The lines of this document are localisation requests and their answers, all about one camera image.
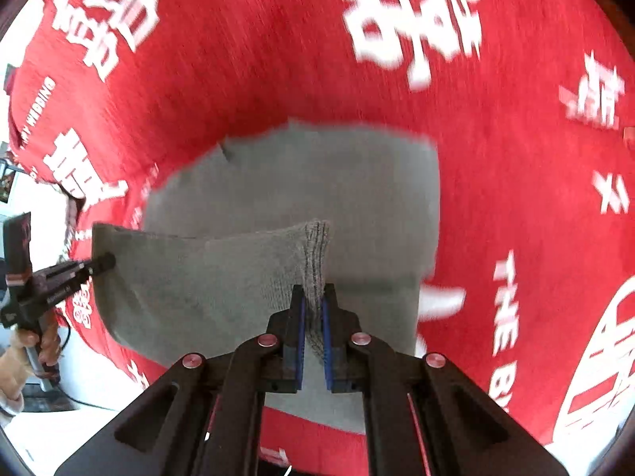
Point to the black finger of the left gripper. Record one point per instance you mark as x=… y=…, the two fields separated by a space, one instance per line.
x=101 y=264

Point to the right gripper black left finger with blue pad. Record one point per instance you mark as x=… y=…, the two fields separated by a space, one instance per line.
x=204 y=415

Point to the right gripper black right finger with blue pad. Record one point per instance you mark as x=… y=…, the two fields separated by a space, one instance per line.
x=423 y=416

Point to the grey knit sweater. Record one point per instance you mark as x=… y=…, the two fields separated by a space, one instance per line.
x=225 y=241

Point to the person's left hand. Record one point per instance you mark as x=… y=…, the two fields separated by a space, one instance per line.
x=16 y=369

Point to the red blanket white characters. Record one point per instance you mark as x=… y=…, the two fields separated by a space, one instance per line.
x=526 y=102

